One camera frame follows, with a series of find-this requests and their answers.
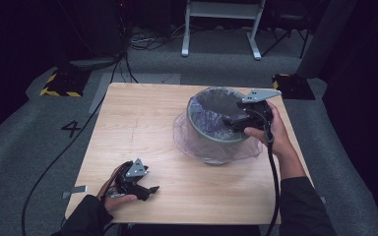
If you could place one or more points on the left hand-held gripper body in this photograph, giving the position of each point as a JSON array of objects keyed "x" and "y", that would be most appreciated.
[{"x": 136, "y": 170}]

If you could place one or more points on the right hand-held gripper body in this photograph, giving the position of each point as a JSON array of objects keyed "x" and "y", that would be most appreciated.
[{"x": 259, "y": 113}]

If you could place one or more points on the green plastic trash bin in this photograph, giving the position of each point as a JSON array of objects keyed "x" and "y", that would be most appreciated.
[{"x": 216, "y": 101}]

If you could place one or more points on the purple plastic trash bag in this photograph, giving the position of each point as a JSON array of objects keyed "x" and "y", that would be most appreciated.
[{"x": 190, "y": 141}]

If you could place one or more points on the person's left hand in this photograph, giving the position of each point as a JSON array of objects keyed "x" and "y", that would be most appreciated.
[{"x": 116, "y": 201}]

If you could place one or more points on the person's right hand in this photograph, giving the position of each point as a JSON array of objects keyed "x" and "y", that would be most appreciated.
[{"x": 277, "y": 134}]

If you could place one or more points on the black yellow striped base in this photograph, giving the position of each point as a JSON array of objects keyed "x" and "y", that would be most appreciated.
[
  {"x": 293, "y": 87},
  {"x": 65, "y": 83}
]

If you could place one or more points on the grey tape strip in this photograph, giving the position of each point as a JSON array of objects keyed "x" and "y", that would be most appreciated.
[{"x": 74, "y": 191}]

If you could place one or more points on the black tripod stand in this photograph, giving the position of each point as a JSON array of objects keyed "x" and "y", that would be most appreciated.
[{"x": 285, "y": 29}]

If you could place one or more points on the grey slanted pillar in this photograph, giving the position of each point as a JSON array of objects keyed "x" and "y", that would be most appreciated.
[{"x": 325, "y": 39}]

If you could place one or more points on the white metal stand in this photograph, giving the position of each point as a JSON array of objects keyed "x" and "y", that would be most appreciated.
[{"x": 223, "y": 10}]

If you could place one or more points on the dark equipment stand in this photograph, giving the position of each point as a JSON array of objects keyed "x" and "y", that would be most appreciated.
[{"x": 95, "y": 32}]

